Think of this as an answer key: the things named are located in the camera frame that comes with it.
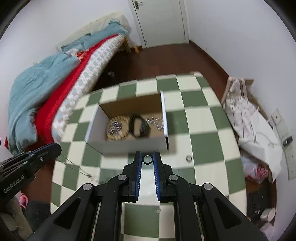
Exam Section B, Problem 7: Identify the white cardboard box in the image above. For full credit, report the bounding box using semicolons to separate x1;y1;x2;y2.
84;92;169;155

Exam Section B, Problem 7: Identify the light blue duvet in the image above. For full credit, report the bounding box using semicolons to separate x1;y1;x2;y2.
6;20;130;155

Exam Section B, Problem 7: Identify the white patterned bag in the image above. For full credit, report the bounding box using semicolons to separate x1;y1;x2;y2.
221;77;283;183

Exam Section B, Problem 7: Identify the white wall power strip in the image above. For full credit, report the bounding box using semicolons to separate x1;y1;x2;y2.
271;108;295;180

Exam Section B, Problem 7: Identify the white door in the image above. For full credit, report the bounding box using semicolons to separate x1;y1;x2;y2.
128;0;189;48

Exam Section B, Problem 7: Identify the wooden bead bracelet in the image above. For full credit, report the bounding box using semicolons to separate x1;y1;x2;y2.
105;115;131;141

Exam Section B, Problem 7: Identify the red bed sheet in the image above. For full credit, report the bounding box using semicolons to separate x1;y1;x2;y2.
5;35;117;151

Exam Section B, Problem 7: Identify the red white plastic bag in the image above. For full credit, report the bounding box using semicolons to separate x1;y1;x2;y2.
241;154;269;184

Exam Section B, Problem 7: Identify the bed with checkered mattress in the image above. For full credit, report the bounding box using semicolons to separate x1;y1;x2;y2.
5;11;131;155

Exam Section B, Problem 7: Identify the silver bead bracelet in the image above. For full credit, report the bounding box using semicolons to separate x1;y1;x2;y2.
108;119;125;135

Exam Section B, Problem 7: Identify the black wrist watch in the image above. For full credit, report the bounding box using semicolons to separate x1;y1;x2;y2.
128;114;151;138

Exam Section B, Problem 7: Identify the pink slipper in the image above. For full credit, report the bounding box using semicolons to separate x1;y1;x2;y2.
18;193;29;209

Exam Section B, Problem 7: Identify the silver link bracelet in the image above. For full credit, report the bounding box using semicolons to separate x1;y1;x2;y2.
144;116;165;132

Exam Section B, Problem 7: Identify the green white checkered tablecloth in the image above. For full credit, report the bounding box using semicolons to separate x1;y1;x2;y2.
49;72;248;241

